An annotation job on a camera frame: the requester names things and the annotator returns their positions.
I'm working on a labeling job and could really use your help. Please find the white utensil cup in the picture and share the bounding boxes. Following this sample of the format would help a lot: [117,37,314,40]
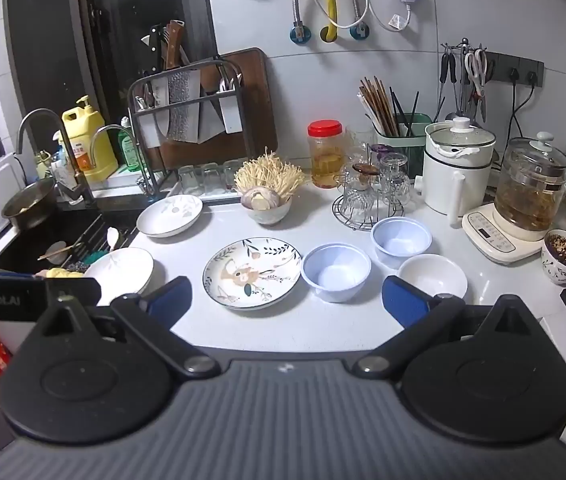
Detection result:
[220,85,244,133]
[135,112,160,148]

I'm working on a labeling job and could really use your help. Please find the light blue bowl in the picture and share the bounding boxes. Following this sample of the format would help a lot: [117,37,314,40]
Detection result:
[300,243,372,304]
[370,217,434,270]

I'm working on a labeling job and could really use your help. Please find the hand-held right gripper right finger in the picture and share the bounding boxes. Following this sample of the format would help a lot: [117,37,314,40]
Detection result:
[354,275,554,380]

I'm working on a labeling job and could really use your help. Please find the black chopsticks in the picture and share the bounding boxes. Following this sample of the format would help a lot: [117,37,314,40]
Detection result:
[390,87,420,136]

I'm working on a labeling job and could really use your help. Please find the wooden stick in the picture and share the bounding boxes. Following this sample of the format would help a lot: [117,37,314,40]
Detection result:
[38,245,84,261]

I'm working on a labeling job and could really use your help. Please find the cream kettle heating base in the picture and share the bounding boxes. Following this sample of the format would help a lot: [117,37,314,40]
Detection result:
[462,202,564,266]

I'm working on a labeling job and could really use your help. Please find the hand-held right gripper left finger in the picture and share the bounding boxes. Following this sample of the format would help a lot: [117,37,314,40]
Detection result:
[22,276,220,380]

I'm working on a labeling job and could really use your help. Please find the metal pot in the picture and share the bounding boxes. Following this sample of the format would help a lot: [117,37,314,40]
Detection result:
[2,177,58,231]

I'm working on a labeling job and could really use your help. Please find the dark metal knife rack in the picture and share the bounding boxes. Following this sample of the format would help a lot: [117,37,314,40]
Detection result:
[128,59,248,201]

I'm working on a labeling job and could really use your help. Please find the hammered pattern cleaver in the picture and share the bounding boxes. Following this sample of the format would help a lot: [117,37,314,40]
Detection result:
[165,71,202,142]

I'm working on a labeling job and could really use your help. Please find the white electric cooking pot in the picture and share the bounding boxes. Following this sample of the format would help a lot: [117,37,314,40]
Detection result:
[415,116,498,226]

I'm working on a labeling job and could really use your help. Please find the white vegetable bowl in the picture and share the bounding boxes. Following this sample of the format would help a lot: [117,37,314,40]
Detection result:
[241,195,292,226]

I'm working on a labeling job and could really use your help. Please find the plain steel cleaver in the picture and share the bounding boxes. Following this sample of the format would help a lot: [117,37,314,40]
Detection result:
[198,67,226,141]

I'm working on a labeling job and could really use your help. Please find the patterned cup of grains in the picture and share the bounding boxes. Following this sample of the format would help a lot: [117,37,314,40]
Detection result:
[541,229,566,287]

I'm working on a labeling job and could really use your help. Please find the clear drinking glass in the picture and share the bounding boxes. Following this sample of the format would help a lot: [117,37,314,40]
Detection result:
[224,159,246,192]
[181,162,204,196]
[203,161,224,195]

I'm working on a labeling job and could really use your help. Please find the sink drying rack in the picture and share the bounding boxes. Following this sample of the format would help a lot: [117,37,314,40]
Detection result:
[63,215,138,271]

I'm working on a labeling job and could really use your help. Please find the brown wooden cutting board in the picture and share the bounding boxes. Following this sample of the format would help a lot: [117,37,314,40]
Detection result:
[160,47,278,171]

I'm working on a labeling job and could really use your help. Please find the halved purple onion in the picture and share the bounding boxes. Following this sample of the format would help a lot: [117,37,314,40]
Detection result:
[241,186,280,209]

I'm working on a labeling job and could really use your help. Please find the chrome faucet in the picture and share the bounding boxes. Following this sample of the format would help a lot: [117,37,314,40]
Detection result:
[90,124,156,196]

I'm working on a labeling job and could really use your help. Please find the floral patterned plate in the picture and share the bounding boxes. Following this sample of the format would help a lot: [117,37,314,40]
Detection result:
[202,237,304,312]

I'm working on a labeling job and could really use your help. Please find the bundle of wooden chopsticks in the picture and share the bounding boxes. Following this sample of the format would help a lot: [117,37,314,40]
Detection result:
[358,76,401,137]

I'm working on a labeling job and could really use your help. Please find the glass health kettle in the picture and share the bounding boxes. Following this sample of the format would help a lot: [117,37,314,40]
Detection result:
[494,131,566,233]

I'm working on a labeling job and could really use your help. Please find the kitchen scissors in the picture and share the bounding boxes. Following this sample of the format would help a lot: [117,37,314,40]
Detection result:
[464,50,488,121]

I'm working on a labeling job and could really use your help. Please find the yellow detergent bottle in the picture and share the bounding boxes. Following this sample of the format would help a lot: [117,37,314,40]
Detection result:
[61,95,118,182]

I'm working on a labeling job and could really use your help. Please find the wooden handle knife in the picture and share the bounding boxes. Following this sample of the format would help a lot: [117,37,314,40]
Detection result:
[163,20,186,71]

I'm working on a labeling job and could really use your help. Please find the yellow cloth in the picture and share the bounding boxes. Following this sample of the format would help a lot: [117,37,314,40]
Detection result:
[38,267,86,281]

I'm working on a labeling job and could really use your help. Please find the red lid plastic jar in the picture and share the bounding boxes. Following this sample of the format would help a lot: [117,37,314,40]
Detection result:
[307,120,344,190]

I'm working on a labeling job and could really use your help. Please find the green dish soap bottle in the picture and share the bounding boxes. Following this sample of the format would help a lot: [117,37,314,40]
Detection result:
[119,116,146,172]

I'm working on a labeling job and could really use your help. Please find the black handle knife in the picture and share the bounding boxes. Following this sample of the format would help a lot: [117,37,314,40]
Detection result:
[150,25,164,73]

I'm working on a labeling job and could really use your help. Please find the dark tall faucet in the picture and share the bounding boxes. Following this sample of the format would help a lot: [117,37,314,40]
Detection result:
[17,108,96,206]

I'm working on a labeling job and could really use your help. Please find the black wall power strip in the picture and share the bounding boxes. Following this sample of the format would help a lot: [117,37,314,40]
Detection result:
[483,50,544,87]

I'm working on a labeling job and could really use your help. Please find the wire cup rack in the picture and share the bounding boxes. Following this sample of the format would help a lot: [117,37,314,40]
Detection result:
[332,195,408,232]

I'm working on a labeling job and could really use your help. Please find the cluster of crystal glass cups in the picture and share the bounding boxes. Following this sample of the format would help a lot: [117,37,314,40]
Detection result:
[335,132,414,221]

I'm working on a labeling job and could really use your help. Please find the enoki mushroom bunch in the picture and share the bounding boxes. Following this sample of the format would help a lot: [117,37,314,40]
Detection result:
[234,147,308,208]

